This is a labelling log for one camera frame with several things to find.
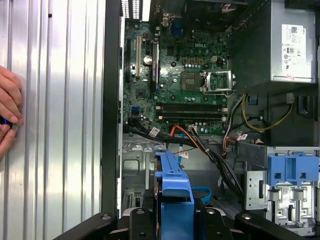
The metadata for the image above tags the orange black wire bundle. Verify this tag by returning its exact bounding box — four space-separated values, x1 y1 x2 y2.
169 124 201 147

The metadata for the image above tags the red white wire bundle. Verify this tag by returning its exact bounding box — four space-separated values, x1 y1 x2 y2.
221 133 265 158

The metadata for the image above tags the black graphics card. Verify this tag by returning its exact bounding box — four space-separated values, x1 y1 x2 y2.
149 39 161 94

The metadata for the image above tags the hard disk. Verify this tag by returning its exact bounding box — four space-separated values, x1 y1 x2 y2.
153 147 202 240

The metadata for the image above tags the black case fan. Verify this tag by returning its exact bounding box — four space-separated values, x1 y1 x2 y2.
184 0 235 38

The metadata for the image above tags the grey power supply unit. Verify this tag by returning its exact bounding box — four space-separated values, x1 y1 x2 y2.
229 0 318 87

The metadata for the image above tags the metal socket cover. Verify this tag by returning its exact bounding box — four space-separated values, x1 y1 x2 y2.
202 70 237 95

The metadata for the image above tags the green motherboard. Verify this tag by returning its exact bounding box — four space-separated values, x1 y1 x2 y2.
122 19 230 137

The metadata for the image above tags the CPU socket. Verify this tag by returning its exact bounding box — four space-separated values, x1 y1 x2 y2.
181 71 205 92

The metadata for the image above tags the black RAM slot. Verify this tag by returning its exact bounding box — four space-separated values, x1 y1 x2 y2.
156 103 228 113
156 112 228 122

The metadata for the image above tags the blue plastic drive latch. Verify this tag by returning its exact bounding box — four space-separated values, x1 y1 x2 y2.
266 153 320 187

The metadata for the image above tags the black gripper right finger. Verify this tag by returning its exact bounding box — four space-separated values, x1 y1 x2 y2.
192 189 310 240

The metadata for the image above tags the wire locking lever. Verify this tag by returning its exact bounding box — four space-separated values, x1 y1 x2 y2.
205 87 237 98

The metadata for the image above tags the yellow black power wire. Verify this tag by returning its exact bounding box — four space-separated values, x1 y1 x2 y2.
241 92 294 133

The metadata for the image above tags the thick black cable bundle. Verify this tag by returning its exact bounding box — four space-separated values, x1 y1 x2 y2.
126 117 245 201

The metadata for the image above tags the black open PC case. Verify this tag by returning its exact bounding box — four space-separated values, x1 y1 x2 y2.
101 0 320 240

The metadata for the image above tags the blue disk data wire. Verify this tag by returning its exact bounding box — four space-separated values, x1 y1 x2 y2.
193 186 213 205

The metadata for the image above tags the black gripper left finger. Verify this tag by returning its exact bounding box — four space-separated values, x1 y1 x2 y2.
52 188 161 240

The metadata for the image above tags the grey metal drive cage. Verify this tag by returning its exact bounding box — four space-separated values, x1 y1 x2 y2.
243 146 320 231

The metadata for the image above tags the grey metal disk bay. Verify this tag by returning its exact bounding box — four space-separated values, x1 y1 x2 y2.
121 139 161 216

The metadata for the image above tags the round black tool blue ring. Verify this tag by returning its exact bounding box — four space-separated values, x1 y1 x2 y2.
0 115 14 131

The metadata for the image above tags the person's hand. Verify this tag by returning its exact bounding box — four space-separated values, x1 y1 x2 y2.
0 65 25 161

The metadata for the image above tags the white expansion slot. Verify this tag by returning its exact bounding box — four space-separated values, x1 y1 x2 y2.
135 36 142 77

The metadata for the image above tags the black expansion slot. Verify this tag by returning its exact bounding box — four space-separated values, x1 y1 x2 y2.
125 38 133 84

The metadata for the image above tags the blue VGA port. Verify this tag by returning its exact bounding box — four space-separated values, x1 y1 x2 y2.
171 18 185 36

